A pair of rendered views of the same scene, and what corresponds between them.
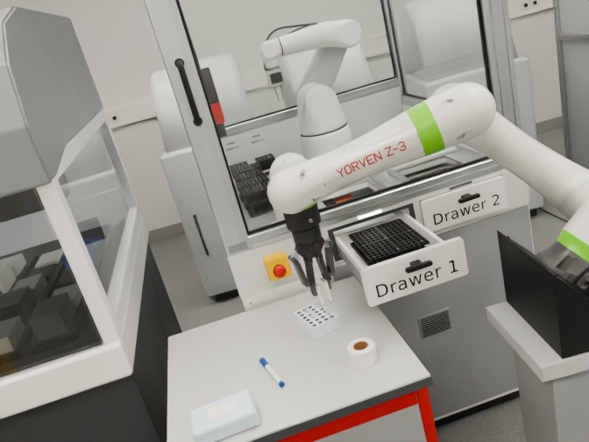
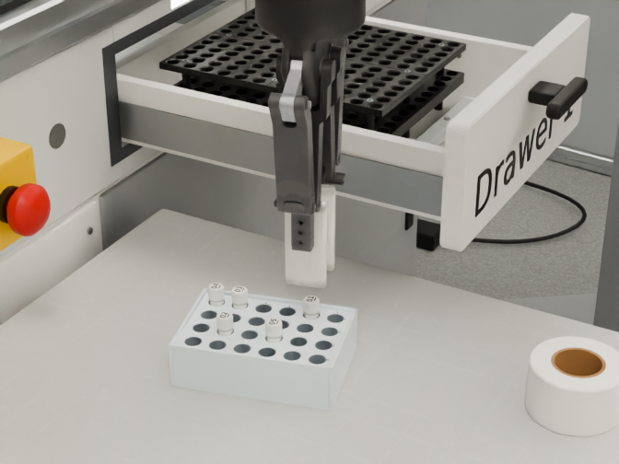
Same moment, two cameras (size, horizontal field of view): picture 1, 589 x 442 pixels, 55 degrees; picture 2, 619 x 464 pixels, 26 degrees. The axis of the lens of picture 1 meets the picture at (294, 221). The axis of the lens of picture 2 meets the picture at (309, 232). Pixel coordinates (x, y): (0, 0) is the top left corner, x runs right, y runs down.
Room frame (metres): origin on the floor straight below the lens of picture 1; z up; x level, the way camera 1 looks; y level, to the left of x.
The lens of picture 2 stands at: (0.88, 0.68, 1.35)
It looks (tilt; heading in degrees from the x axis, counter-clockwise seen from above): 29 degrees down; 306
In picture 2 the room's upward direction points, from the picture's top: straight up
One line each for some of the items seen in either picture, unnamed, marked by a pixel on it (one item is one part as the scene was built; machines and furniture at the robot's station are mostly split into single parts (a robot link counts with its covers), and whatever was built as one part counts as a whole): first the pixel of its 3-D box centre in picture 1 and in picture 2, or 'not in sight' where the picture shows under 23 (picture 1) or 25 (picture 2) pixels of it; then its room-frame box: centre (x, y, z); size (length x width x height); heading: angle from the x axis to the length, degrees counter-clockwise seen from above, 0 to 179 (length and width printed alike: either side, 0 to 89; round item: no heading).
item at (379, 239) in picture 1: (388, 247); (315, 85); (1.54, -0.25, 0.87); 0.22 x 0.18 x 0.06; 7
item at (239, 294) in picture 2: not in sight; (239, 314); (1.43, 0.00, 0.79); 0.01 x 0.01 x 0.05
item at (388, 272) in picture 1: (415, 271); (519, 123); (1.34, -0.28, 0.87); 0.29 x 0.02 x 0.11; 97
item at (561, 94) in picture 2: (416, 265); (553, 95); (1.31, -0.28, 0.91); 0.07 x 0.04 x 0.01; 97
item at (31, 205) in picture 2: (279, 270); (23, 208); (1.57, 0.08, 0.88); 0.04 x 0.03 x 0.04; 97
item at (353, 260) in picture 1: (387, 247); (306, 87); (1.55, -0.25, 0.86); 0.40 x 0.26 x 0.06; 7
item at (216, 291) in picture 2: not in sight; (216, 311); (1.45, 0.00, 0.79); 0.01 x 0.01 x 0.05
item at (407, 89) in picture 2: (399, 251); (416, 76); (1.44, -0.26, 0.90); 0.18 x 0.02 x 0.01; 97
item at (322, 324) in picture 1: (315, 319); (265, 346); (1.40, 0.01, 0.78); 0.12 x 0.08 x 0.04; 21
